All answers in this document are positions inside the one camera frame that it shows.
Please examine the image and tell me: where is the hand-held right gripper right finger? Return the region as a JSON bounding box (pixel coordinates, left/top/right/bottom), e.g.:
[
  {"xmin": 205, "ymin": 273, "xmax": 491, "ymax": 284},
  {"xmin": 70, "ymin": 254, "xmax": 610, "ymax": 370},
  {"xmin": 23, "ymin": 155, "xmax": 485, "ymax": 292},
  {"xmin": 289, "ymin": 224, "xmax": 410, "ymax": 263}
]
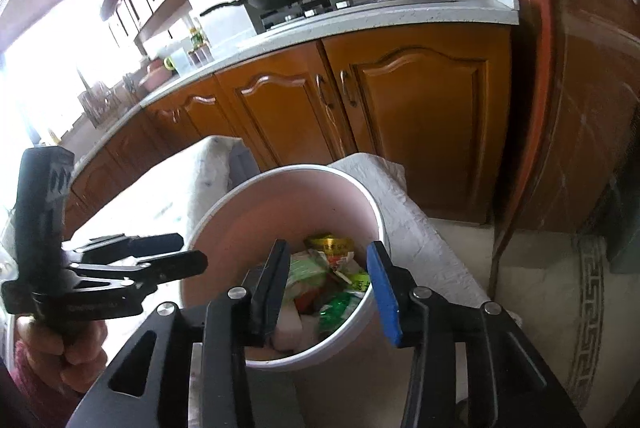
[{"xmin": 365, "ymin": 240, "xmax": 587, "ymax": 428}]

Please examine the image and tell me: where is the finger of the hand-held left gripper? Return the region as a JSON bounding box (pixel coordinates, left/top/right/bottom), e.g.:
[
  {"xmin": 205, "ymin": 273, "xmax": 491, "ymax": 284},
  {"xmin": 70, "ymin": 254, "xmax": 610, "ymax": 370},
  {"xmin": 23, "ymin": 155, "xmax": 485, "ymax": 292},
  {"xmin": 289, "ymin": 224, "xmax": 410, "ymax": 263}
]
[
  {"xmin": 67, "ymin": 250, "xmax": 209, "ymax": 289},
  {"xmin": 62, "ymin": 233, "xmax": 185, "ymax": 266}
]

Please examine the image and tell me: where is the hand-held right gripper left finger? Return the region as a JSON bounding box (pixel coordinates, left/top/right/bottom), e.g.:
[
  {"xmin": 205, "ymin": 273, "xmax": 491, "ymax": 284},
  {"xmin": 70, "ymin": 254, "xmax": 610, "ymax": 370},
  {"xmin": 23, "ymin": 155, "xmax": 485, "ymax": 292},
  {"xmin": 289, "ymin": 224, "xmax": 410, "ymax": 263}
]
[{"xmin": 85, "ymin": 238, "xmax": 292, "ymax": 428}]

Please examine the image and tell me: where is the white foam block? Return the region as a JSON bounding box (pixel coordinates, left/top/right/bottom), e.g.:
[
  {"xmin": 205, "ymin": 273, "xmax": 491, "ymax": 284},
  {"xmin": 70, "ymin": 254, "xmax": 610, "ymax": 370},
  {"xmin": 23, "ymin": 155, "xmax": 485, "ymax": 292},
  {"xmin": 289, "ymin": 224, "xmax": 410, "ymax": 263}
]
[{"xmin": 273, "ymin": 302, "xmax": 321, "ymax": 354}]

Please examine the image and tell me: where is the green snack bag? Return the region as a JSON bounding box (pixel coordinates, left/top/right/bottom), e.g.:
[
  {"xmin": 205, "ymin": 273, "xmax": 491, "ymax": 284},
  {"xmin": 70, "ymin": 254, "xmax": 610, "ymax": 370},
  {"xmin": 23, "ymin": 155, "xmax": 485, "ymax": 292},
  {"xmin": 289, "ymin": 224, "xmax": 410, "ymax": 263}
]
[{"xmin": 317, "ymin": 273, "xmax": 372, "ymax": 335}]

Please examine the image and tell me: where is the pink plastic bin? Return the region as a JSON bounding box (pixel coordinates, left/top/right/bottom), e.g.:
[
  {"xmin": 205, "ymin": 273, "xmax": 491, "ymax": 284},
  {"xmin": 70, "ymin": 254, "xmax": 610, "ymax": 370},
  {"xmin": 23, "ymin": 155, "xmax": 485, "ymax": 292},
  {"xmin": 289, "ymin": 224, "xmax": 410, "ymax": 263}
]
[{"xmin": 179, "ymin": 164, "xmax": 387, "ymax": 372}]

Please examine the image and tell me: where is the person's left hand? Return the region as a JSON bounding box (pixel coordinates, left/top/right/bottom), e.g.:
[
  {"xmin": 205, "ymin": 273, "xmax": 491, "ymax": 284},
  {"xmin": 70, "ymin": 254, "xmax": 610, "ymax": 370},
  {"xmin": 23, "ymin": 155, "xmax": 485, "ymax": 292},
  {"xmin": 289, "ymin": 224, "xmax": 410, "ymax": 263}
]
[{"xmin": 15, "ymin": 315, "xmax": 109, "ymax": 395}]

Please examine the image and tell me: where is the pale green packet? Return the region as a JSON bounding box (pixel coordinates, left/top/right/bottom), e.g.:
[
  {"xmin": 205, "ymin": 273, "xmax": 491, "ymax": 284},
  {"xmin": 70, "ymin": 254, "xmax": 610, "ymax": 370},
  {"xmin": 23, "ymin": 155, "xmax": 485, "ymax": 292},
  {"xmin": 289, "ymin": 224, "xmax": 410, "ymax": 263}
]
[{"xmin": 287, "ymin": 252, "xmax": 331, "ymax": 297}]

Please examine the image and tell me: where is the floral white tablecloth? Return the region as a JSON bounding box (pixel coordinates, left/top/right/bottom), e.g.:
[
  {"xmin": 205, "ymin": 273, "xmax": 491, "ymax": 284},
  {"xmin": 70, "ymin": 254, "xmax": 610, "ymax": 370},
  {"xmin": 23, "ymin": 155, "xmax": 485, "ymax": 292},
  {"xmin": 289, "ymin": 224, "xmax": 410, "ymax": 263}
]
[{"xmin": 70, "ymin": 135, "xmax": 261, "ymax": 259}]

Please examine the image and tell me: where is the yellow foil wrapper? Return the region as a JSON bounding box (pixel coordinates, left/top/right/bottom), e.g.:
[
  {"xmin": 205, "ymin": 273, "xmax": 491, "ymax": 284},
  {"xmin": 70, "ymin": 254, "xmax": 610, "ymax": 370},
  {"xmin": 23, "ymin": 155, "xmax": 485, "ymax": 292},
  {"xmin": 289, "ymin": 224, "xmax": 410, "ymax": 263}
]
[{"xmin": 305, "ymin": 234, "xmax": 355, "ymax": 268}]

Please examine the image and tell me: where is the white textured seat cover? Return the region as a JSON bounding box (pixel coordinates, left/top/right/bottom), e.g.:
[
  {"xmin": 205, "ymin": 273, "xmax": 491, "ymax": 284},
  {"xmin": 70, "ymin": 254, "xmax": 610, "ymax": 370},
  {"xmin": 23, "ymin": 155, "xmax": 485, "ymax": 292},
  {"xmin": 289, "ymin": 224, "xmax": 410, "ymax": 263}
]
[{"xmin": 327, "ymin": 152, "xmax": 494, "ymax": 310}]

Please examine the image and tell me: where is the metal dish rack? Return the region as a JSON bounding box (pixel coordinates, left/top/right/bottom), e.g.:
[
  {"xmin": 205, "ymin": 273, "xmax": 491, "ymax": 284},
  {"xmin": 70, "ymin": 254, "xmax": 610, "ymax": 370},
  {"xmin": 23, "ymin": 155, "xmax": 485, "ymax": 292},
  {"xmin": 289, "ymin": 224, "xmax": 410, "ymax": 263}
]
[{"xmin": 77, "ymin": 80, "xmax": 137, "ymax": 127}]

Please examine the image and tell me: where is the pink basin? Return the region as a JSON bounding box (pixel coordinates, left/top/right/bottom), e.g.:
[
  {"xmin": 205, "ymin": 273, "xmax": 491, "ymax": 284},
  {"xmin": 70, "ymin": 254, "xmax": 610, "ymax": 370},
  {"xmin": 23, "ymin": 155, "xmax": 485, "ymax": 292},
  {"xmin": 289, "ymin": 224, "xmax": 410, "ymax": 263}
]
[{"xmin": 139, "ymin": 60, "xmax": 174, "ymax": 92}]

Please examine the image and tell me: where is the wooden base cabinet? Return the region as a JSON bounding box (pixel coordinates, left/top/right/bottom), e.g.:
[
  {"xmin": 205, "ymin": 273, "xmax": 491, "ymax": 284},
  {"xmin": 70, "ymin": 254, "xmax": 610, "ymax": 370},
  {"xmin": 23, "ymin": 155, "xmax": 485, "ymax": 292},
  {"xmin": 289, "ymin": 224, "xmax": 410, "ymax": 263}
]
[{"xmin": 65, "ymin": 23, "xmax": 514, "ymax": 229}]

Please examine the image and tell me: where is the grey kitchen countertop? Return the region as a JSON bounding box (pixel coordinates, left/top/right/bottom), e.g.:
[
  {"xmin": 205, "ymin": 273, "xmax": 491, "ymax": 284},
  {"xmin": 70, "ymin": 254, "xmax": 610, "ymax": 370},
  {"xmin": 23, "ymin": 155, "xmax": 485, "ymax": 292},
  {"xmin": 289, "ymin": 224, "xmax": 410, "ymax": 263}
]
[{"xmin": 59, "ymin": 0, "xmax": 521, "ymax": 155}]

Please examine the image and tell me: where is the gas stove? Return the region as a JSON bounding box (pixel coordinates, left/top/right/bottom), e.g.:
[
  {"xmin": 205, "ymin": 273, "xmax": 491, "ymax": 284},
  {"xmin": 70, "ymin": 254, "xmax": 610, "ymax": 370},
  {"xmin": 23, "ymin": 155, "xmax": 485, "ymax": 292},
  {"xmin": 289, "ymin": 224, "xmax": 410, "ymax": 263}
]
[{"xmin": 259, "ymin": 0, "xmax": 457, "ymax": 33}]

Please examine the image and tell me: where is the wooden glass display cabinet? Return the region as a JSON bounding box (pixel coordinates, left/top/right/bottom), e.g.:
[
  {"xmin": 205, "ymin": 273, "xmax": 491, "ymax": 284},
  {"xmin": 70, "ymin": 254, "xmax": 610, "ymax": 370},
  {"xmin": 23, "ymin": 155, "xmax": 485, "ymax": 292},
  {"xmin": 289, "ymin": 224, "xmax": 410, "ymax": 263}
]
[{"xmin": 454, "ymin": 0, "xmax": 640, "ymax": 259}]

